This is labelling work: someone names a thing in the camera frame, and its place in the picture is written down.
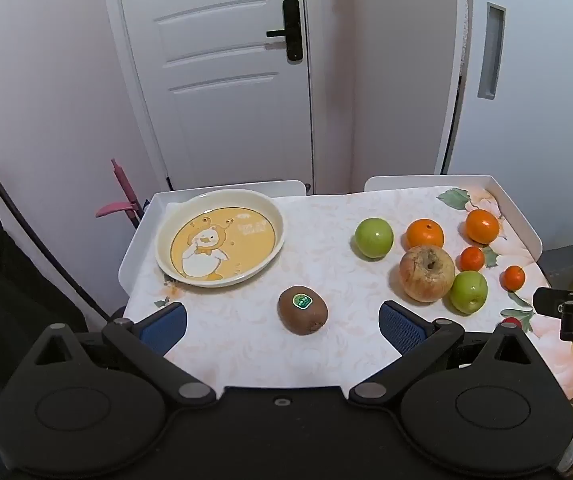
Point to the white tray table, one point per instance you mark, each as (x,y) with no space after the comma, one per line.
(136,255)

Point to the floral tablecloth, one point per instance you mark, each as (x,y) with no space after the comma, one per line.
(326,240)

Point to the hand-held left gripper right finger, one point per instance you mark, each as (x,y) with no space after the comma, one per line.
(401,327)

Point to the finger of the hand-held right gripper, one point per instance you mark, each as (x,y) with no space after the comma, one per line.
(546,302)

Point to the large orange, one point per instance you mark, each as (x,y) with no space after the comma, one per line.
(425,233)
(482,226)

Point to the wrinkled yellow-red apple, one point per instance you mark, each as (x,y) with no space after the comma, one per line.
(426,274)

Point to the large green apple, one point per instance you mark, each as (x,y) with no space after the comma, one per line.
(374,237)

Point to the pink plastic tool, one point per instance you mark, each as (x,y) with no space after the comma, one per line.
(126,195)

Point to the small tangerine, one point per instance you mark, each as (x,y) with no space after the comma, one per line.
(472,258)

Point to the small tomato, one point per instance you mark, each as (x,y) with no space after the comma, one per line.
(513,278)

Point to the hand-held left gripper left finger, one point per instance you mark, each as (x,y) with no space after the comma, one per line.
(164,327)

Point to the white panelled door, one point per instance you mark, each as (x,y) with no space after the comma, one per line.
(206,85)

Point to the red cherry tomato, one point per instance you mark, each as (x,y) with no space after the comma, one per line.
(512,323)

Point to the cream plate with duck print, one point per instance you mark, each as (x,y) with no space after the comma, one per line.
(219,237)

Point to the brown kiwi with green sticker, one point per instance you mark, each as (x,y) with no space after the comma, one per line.
(303,310)

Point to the small green apple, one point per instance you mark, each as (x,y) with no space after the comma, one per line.
(468,292)

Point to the dark cloth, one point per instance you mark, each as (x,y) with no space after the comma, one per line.
(11,280)

